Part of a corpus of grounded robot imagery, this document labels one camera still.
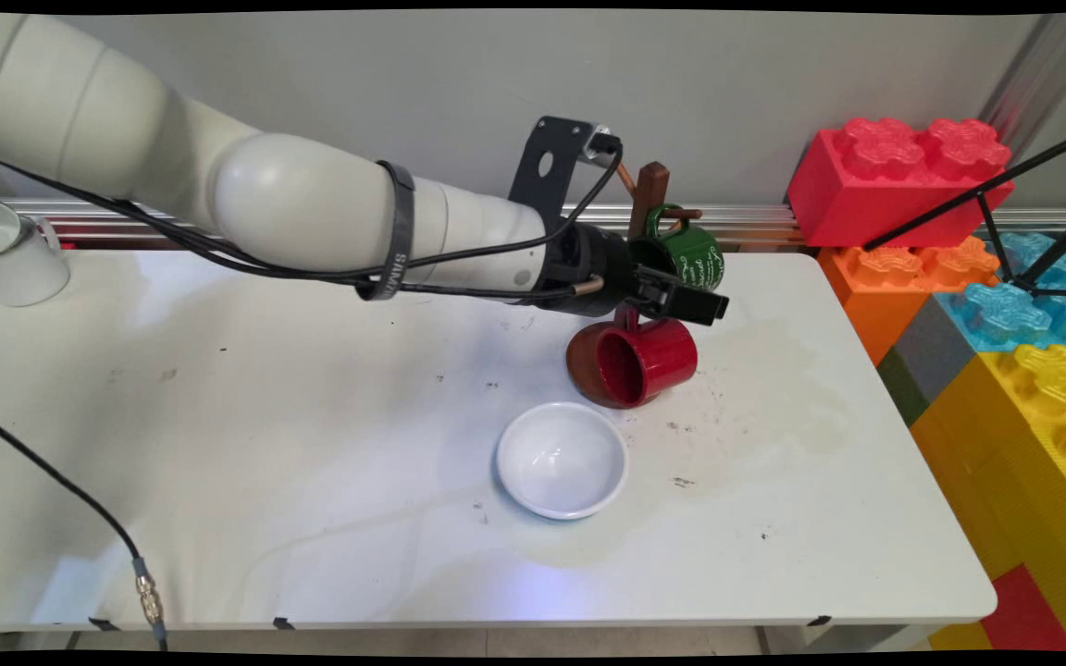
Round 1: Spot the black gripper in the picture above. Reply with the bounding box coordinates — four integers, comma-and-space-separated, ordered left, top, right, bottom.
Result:
538, 225, 731, 327

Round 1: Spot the green mug with white print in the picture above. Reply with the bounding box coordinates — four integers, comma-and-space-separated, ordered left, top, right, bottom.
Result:
627, 203, 725, 293

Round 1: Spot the large orange toy block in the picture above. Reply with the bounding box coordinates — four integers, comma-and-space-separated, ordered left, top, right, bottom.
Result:
818, 236, 1001, 366

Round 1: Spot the black cable with metal connector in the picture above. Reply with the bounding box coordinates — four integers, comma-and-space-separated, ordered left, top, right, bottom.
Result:
0, 405, 169, 651

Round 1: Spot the large grey toy block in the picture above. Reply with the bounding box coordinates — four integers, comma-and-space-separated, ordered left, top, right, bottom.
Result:
894, 296, 987, 408

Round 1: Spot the large green toy block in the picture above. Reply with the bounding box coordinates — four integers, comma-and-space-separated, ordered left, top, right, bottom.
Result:
877, 347, 932, 426

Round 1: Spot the aluminium upright profile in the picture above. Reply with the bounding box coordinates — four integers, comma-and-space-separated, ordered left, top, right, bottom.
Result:
977, 14, 1066, 140

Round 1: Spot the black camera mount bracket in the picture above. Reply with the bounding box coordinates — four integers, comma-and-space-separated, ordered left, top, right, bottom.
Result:
508, 116, 610, 232

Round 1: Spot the large red toy block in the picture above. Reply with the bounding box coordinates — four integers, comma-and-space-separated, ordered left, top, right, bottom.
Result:
787, 117, 1017, 249

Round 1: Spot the black camera cable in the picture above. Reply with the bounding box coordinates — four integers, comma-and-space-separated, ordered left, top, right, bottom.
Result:
0, 137, 626, 280

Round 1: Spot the white bowl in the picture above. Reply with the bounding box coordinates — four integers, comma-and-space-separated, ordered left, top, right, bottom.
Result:
496, 401, 630, 521

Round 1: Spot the black tripod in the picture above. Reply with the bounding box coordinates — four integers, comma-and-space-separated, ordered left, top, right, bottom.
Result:
861, 125, 1066, 299

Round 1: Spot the large yellow toy block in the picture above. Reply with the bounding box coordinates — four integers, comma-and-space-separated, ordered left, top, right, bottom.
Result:
912, 344, 1066, 650

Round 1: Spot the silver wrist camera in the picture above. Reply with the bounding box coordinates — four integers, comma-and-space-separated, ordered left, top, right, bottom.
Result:
589, 125, 624, 168

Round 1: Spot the aluminium rail along wall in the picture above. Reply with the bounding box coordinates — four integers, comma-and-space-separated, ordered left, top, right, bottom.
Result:
0, 197, 1066, 253

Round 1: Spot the large blue toy block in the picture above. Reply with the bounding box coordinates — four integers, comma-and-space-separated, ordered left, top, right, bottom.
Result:
936, 231, 1066, 353

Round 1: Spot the flat red toy block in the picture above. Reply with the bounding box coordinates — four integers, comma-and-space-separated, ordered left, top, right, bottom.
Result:
982, 564, 1066, 653

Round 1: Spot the red mug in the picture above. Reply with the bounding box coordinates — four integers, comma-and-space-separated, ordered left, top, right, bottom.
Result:
589, 310, 700, 410

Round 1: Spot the brown wooden mug tree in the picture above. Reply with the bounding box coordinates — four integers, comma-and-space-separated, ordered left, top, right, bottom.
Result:
567, 162, 706, 410

